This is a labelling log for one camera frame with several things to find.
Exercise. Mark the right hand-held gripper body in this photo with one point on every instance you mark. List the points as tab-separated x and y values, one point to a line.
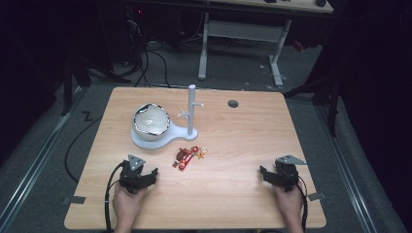
286	174

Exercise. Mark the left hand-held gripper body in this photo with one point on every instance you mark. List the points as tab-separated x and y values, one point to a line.
131	176

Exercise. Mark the person's right hand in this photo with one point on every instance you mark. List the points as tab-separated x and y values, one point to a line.
289	202

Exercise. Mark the person's left hand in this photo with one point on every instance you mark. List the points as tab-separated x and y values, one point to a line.
127	204

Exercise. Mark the grey tape piece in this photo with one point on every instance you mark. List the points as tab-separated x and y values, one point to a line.
77	199
316	196

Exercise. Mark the shiny silver bowl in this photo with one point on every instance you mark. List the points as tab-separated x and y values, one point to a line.
151	123

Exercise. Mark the white stand with pegs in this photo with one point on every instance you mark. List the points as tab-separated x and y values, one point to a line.
191	110

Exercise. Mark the black stand legs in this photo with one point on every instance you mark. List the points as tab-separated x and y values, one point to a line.
330	103
69	87

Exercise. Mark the small red object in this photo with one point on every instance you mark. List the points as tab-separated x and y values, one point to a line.
298	45

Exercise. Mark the dark computer tower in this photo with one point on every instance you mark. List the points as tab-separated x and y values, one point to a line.
134	32

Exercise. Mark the desk with white legs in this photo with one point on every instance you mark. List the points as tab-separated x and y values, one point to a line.
246	30

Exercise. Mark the black computer mouse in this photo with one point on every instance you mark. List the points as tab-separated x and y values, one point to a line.
320	2

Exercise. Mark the metal floor rail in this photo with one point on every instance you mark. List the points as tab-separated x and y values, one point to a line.
35	155
348	171

